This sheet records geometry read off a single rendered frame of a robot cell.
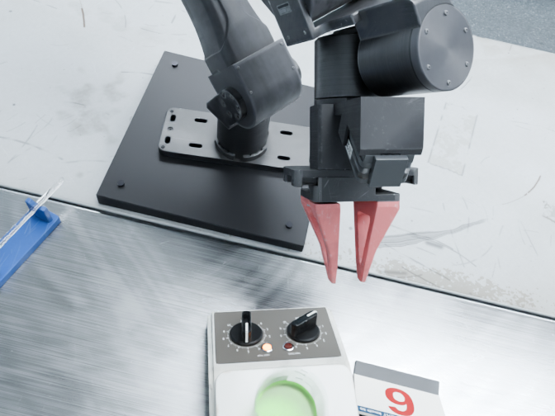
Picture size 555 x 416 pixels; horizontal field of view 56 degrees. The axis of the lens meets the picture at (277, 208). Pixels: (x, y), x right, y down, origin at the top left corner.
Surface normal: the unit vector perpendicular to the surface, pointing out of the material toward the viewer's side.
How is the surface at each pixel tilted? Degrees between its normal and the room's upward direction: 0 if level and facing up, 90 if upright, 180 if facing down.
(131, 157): 2
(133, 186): 2
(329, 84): 60
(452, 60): 46
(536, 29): 0
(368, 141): 39
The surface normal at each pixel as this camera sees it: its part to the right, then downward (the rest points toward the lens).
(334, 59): -0.48, 0.12
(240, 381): 0.11, -0.53
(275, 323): 0.04, -0.88
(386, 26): -0.73, 0.54
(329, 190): 0.14, 0.13
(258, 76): 0.50, 0.03
